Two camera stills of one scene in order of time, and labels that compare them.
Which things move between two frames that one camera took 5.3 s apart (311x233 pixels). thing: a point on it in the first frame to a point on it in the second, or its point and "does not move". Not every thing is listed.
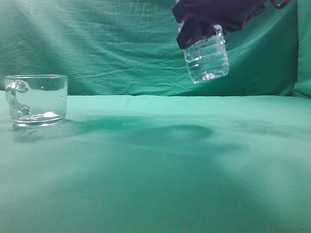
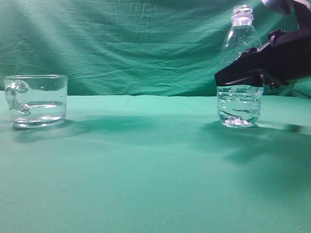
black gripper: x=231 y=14 to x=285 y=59
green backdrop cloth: x=130 y=47 does not move
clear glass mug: x=36 y=100 does not move
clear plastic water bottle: x=208 y=59 to x=239 y=107
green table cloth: x=160 y=164 does not move
